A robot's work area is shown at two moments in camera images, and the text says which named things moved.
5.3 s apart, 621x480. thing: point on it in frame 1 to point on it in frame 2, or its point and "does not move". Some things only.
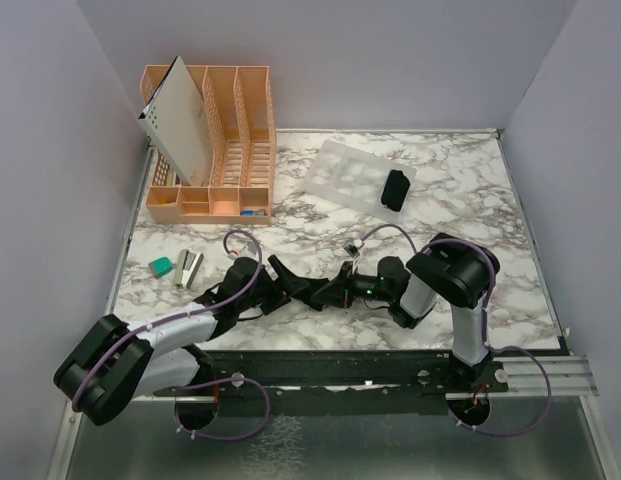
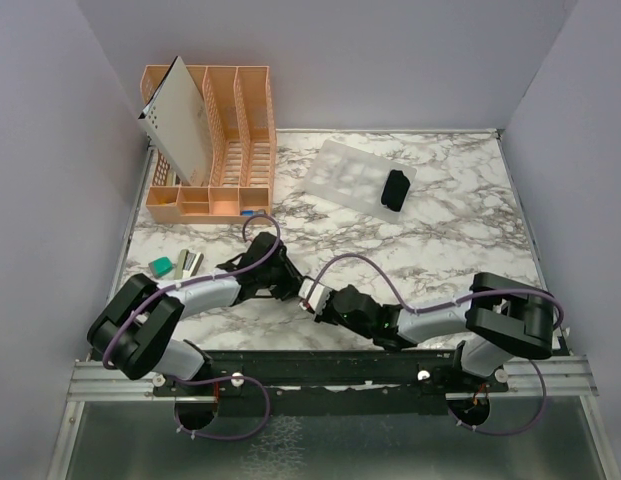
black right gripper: [339, 290] to [324, 315]
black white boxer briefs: [395, 190] does not move
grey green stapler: [188, 268] does not move
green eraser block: [161, 266] does not move
